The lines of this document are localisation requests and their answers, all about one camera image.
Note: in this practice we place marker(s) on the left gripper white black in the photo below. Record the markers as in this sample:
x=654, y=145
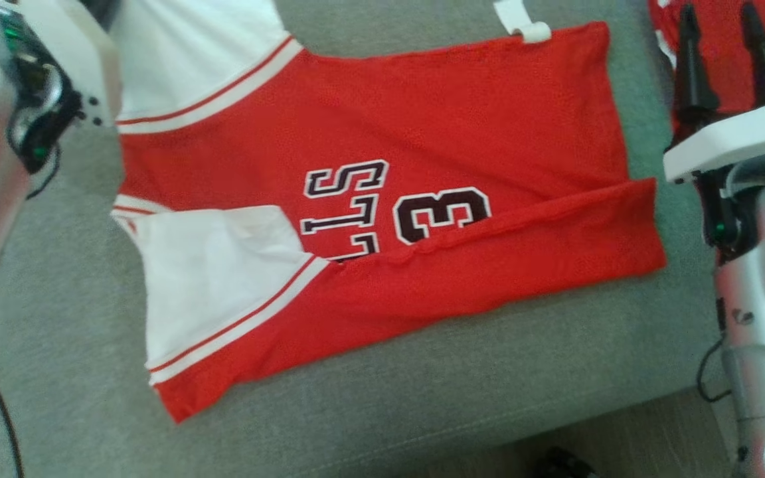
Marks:
x=70, y=53

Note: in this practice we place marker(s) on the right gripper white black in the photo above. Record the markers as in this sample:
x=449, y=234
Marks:
x=734, y=136

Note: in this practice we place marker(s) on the red shorts white stripe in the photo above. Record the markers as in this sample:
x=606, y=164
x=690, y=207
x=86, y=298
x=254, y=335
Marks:
x=724, y=40

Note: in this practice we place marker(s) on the red white lettered jersey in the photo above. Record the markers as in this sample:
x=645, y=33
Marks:
x=422, y=119

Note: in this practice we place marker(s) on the grey sofa seat cushion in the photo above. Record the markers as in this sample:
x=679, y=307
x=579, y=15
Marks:
x=422, y=372

